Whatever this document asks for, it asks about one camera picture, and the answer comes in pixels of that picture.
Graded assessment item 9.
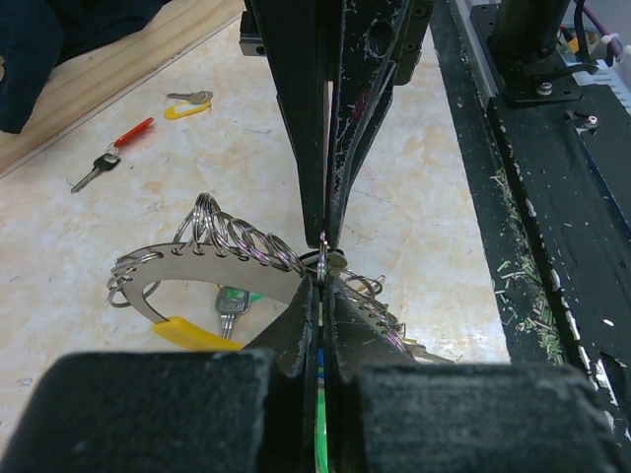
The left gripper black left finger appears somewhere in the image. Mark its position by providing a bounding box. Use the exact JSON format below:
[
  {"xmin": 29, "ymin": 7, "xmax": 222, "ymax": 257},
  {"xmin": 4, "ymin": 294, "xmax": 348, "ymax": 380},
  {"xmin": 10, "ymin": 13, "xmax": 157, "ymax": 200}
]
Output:
[{"xmin": 1, "ymin": 279, "xmax": 319, "ymax": 472}]

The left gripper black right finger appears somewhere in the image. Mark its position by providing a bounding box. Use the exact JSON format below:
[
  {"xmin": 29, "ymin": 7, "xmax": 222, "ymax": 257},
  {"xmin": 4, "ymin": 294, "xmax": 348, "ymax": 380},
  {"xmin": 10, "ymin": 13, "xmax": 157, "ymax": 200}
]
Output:
[{"xmin": 322, "ymin": 278, "xmax": 630, "ymax": 472}]

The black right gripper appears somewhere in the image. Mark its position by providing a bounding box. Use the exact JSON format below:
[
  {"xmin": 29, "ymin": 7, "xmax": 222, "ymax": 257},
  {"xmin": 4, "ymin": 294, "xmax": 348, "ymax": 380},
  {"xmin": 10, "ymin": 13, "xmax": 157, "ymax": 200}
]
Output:
[{"xmin": 240, "ymin": 1, "xmax": 434, "ymax": 248}]

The key with black fob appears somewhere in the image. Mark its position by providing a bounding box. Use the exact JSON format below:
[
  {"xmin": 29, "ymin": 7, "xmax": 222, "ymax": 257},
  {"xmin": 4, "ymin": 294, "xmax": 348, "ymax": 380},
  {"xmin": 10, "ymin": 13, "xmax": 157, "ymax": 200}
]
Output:
[{"xmin": 298, "ymin": 231, "xmax": 348, "ymax": 283}]

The large keyring with coloured tags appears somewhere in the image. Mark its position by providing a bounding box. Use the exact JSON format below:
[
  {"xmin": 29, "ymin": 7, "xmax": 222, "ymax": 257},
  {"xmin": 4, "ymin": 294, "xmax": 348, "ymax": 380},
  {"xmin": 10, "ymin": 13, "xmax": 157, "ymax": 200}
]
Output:
[{"xmin": 106, "ymin": 192, "xmax": 445, "ymax": 363}]

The wooden clothes rack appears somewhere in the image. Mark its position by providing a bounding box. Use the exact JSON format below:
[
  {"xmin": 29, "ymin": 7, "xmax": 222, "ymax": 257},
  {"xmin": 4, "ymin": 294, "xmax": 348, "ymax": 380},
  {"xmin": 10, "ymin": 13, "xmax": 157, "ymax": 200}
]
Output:
[{"xmin": 1, "ymin": 0, "xmax": 244, "ymax": 175}]

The key with long red tag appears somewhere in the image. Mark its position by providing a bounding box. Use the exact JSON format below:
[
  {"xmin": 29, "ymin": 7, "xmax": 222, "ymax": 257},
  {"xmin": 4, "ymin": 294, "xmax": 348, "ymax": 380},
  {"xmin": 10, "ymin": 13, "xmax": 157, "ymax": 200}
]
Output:
[{"xmin": 70, "ymin": 117, "xmax": 155, "ymax": 194}]

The dark navy tank top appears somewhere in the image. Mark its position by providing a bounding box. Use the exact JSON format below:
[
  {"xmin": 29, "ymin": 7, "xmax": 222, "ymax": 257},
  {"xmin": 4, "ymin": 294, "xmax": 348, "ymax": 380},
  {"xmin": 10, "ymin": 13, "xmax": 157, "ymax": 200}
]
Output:
[{"xmin": 1, "ymin": 0, "xmax": 166, "ymax": 134}]

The key with yellow ring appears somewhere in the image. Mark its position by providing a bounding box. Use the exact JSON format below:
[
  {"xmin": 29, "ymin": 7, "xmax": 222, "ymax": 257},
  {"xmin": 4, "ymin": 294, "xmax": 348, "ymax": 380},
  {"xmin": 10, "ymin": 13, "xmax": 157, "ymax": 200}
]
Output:
[{"xmin": 164, "ymin": 91, "xmax": 214, "ymax": 120}]

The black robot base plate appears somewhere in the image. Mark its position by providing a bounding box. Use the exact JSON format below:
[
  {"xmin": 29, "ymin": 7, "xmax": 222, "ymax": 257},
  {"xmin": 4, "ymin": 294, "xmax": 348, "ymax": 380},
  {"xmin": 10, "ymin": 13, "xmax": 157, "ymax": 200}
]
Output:
[{"xmin": 429, "ymin": 1, "xmax": 630, "ymax": 429}]

